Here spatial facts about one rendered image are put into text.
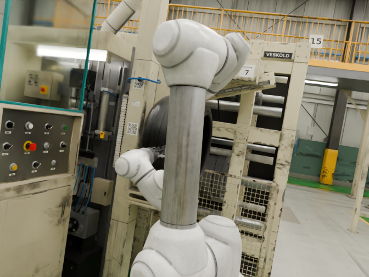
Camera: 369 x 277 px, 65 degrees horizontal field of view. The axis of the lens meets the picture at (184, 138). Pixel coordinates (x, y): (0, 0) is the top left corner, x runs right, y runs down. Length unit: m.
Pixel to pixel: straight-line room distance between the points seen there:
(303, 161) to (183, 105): 10.63
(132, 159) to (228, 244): 0.49
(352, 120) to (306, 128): 1.56
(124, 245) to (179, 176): 1.31
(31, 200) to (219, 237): 1.04
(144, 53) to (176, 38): 1.17
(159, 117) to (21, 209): 0.81
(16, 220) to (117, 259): 0.73
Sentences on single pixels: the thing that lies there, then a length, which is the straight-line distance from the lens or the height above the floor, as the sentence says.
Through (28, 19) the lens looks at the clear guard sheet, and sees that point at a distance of 1.57.
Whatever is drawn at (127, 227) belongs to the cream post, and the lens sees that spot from 1.97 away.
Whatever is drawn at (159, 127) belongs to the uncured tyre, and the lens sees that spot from 1.58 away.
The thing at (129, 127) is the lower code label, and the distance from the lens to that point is 1.87.
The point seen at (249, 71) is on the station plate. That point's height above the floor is 1.70.
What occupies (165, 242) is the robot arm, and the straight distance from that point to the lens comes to 0.78.
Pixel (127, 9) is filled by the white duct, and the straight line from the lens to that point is 2.41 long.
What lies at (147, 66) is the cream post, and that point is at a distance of 1.87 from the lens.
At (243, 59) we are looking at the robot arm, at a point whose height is 1.52.
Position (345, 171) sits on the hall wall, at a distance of 11.73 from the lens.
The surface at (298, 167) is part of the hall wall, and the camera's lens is 11.30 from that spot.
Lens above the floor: 1.31
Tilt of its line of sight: 3 degrees down
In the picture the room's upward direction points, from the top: 9 degrees clockwise
